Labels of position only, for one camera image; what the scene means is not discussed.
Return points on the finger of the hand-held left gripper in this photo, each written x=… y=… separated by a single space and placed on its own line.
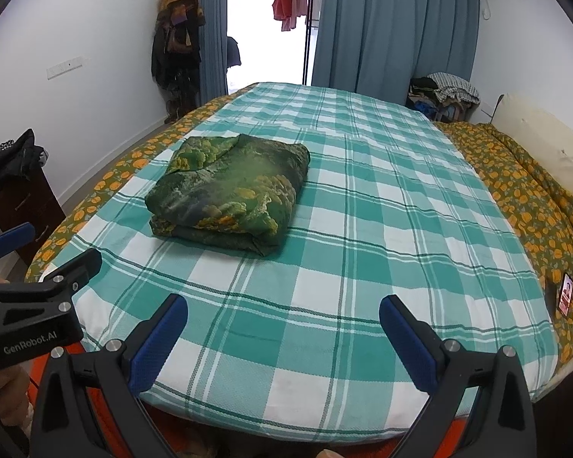
x=12 y=242
x=79 y=267

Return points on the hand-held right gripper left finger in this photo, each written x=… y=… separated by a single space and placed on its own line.
x=157 y=343

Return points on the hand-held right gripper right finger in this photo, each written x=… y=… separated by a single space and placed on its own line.
x=408 y=343

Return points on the green landscape printed garment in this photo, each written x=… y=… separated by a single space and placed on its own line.
x=229 y=191

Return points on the black clothes on dresser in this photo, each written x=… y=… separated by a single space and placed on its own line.
x=14 y=157

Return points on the pile of folded clothes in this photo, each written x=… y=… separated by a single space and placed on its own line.
x=444 y=93

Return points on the pink hanging clothes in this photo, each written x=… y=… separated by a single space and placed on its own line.
x=289 y=2

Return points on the person's left hand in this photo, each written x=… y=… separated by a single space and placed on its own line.
x=9 y=391

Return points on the dark wooden dresser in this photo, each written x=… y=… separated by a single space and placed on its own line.
x=26 y=205

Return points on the orange cloth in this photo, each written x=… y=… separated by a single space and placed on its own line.
x=119 y=429

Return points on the orange floral bed sheet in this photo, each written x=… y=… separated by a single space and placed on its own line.
x=119 y=176

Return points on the teal plaid blanket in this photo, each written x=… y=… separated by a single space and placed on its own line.
x=363 y=248

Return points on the orange floral duvet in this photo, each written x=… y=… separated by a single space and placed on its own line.
x=530 y=200

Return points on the cream headboard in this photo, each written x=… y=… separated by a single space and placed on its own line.
x=544 y=138

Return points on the dark garment by door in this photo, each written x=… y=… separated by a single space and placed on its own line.
x=234 y=52

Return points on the blue narrow curtain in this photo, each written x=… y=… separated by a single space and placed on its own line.
x=207 y=28

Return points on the blue wide curtain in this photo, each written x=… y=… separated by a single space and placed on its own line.
x=391 y=24

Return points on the white wall switch panel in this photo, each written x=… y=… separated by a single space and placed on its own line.
x=66 y=67

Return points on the clothes hanging on wall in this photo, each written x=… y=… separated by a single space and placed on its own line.
x=176 y=47

